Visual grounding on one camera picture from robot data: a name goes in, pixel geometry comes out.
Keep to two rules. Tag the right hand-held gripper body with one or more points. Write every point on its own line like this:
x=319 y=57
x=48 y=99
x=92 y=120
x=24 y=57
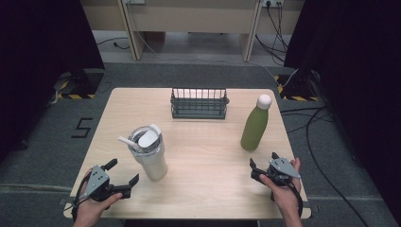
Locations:
x=283 y=168

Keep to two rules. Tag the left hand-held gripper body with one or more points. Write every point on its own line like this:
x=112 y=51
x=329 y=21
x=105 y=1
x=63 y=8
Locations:
x=98 y=183

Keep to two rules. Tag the white tumbler with straw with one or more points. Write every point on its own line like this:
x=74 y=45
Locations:
x=151 y=157

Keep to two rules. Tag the green bottle with white cap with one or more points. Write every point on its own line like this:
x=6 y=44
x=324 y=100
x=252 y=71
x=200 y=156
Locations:
x=254 y=129

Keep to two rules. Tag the person's left hand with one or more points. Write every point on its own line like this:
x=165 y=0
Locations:
x=91 y=209

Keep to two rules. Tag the person's right hand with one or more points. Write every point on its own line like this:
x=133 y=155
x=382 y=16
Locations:
x=285 y=197

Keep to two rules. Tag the grey tape patch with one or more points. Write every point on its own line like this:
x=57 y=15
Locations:
x=315 y=208
x=63 y=201

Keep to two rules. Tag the black stand base striped tape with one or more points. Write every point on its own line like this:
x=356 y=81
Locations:
x=82 y=82
x=298 y=86

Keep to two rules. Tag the black curtain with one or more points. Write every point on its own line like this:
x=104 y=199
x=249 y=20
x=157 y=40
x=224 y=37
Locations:
x=38 y=63
x=356 y=78

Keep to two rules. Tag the white power strip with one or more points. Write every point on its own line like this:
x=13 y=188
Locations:
x=272 y=2

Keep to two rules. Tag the beige wooden desk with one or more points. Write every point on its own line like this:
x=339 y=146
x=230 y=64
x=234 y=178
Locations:
x=192 y=19

